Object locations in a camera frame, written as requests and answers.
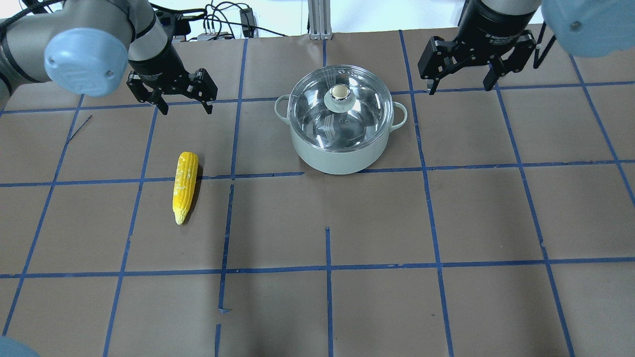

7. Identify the glass pot lid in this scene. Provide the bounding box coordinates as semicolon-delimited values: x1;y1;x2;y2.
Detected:
277;64;397;152

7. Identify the pale green cooking pot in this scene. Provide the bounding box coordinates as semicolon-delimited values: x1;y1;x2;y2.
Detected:
274;94;409;176

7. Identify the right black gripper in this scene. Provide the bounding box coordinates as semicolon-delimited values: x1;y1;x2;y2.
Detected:
418;0;538;95

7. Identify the yellow corn cob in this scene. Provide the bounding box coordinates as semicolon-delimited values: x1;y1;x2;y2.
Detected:
172;151;199;225

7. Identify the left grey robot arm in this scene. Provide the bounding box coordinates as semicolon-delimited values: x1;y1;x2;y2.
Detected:
0;0;218;115

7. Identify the black power adapter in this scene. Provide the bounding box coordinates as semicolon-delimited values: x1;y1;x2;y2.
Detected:
240;7;256;38

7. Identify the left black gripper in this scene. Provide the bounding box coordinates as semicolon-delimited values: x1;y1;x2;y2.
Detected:
126;44;218;115

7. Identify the small usb hub box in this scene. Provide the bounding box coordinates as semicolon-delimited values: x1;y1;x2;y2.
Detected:
195;31;235;41

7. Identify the aluminium frame post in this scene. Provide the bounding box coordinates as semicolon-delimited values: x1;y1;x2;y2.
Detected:
308;0;333;40

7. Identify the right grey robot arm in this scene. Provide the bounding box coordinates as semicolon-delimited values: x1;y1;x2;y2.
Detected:
418;0;635;95

